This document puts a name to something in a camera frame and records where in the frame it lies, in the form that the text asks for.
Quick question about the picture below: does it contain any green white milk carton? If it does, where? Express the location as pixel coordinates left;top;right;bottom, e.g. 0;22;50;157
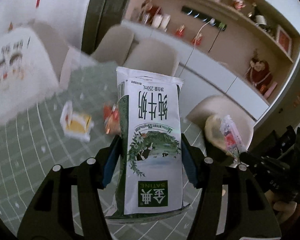
106;67;185;219

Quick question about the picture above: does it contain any beige chair far left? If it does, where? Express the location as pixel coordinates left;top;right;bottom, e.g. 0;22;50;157
90;24;134;66

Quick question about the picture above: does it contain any red framed picture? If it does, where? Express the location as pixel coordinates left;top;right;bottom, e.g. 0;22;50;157
275;25;292;56

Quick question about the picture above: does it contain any red snack wrapper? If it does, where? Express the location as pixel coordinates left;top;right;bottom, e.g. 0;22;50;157
103;105;121;134

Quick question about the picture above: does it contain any red doll figurine left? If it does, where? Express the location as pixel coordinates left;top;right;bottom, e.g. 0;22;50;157
175;24;185;38

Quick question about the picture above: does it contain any black power strip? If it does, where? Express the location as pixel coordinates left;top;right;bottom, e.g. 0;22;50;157
181;5;227;31

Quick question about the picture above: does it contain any red doll figurine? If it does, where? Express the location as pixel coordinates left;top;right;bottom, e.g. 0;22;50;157
191;33;203;46
175;24;185;38

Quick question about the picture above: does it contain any red doll figurine right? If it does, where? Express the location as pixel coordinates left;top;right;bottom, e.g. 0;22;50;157
191;33;203;46

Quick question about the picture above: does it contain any beige chair near bin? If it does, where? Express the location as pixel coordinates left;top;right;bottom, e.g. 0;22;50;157
186;95;255;149

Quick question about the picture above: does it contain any beige chair middle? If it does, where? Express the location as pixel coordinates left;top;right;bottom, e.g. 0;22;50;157
123;38;179;76

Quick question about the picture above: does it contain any beige chair behind cover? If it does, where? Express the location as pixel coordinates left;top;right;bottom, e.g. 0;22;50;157
32;22;69;80

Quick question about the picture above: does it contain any white yellow paper box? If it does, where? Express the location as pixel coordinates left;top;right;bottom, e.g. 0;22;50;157
60;101;94;142

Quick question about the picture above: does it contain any green checkered tablecloth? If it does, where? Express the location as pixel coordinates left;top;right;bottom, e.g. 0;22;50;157
0;63;200;239

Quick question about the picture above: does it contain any wine bottle on shelf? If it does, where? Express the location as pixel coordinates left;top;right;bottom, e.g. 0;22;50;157
248;2;268;29

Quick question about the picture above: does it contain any white cup pair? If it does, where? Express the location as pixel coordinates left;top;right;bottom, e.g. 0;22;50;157
151;14;171;31

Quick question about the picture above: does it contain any white charging cable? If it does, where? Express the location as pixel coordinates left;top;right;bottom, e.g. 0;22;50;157
177;18;216;78

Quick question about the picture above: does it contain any large red doll decoration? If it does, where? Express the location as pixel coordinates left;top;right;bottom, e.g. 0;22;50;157
245;49;273;95

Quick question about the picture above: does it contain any pink candy wrapper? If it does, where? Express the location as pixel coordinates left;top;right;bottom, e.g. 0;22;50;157
219;115;247;160

